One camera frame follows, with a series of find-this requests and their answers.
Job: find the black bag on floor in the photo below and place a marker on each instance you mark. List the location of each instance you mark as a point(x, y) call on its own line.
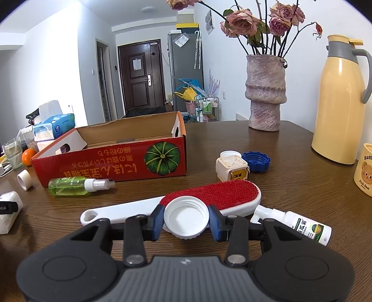
point(145, 111)

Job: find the dried pink roses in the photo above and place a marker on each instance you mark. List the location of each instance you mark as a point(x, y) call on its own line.
point(272, 32)

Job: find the yellow bear mug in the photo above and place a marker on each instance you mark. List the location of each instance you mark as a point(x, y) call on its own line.
point(363, 172)

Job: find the white pill bottle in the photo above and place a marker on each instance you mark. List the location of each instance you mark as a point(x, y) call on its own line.
point(7, 220)

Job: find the orange fruit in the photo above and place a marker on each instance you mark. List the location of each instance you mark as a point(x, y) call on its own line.
point(27, 155)

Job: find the red white lint brush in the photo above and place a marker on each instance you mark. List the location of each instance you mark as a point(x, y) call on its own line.
point(237, 197)

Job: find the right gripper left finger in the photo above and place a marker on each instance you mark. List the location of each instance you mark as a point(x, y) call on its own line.
point(138, 229)

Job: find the white tape roll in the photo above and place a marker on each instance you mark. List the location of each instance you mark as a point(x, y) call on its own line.
point(25, 180)

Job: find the wire storage rack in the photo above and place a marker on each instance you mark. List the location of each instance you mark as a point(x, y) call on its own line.
point(207, 108)

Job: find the yellow thermos jug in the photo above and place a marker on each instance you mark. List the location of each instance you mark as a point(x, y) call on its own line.
point(343, 96)

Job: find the blue bottle cap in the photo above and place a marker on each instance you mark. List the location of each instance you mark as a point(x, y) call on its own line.
point(257, 161)

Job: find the beige cube gadget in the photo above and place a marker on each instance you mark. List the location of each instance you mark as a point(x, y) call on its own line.
point(232, 167)

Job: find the small white bottle cap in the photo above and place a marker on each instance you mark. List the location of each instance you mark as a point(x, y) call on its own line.
point(228, 153)

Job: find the clear drinking glass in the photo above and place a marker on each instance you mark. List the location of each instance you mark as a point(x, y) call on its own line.
point(13, 151)

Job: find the pink stone vase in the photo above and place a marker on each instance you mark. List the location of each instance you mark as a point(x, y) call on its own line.
point(266, 90)

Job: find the dark brown door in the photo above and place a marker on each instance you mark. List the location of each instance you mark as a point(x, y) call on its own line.
point(141, 75)

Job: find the yellow box on refrigerator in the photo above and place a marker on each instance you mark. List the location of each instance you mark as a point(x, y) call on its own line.
point(186, 25)

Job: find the blue tissue pack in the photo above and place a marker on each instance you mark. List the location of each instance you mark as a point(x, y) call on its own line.
point(53, 122)

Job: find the red cardboard pumpkin box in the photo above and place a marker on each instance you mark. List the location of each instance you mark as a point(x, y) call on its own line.
point(136, 148)

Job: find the white spray bottle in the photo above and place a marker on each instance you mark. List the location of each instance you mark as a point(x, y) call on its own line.
point(318, 232)

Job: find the grey refrigerator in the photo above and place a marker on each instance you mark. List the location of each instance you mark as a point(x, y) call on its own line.
point(181, 52)

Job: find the clear food container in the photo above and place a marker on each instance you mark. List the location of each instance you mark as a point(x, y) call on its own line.
point(26, 134)

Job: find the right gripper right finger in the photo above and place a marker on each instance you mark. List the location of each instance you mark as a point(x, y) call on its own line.
point(233, 230)

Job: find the green spray bottle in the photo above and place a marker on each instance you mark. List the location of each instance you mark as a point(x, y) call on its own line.
point(78, 186)

